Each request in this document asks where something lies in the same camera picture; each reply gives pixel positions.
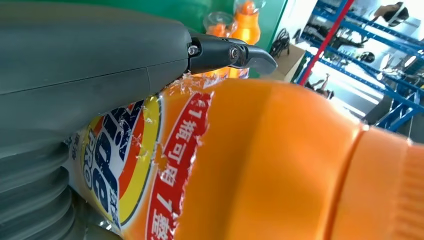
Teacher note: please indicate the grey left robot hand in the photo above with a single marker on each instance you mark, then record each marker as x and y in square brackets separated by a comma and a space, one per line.
[82, 66]

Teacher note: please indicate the orange detergent bottle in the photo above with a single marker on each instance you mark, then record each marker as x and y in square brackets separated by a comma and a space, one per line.
[265, 165]
[246, 28]
[218, 28]

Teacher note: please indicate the brown cardboard box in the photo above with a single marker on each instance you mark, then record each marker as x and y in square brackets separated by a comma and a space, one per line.
[286, 66]

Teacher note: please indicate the blue metal shelving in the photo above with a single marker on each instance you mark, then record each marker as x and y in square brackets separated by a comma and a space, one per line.
[397, 96]

